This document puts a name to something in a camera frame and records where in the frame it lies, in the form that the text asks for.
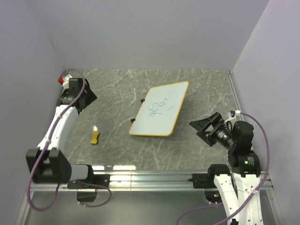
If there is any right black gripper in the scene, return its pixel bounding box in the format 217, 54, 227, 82
189, 111, 237, 149

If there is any yellow bone-shaped eraser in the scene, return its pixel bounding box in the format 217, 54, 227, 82
90, 126, 100, 144

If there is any yellow framed whiteboard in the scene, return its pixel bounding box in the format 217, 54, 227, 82
129, 81, 189, 136

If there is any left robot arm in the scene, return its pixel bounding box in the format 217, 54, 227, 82
26, 78, 97, 188

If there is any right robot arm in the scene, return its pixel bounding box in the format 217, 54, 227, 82
190, 110, 267, 225

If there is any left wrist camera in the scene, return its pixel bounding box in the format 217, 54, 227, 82
58, 74, 72, 89

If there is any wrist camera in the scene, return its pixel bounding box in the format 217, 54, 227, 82
58, 74, 72, 89
226, 110, 241, 121

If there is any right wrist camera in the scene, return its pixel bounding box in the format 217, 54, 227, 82
226, 110, 241, 121

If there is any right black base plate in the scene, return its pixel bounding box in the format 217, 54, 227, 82
188, 173, 217, 189

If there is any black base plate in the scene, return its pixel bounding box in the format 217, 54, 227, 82
67, 174, 110, 189
188, 173, 217, 189

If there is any aluminium mounting rail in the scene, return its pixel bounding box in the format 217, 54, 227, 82
27, 170, 274, 192

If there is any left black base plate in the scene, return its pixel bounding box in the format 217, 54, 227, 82
67, 174, 110, 189

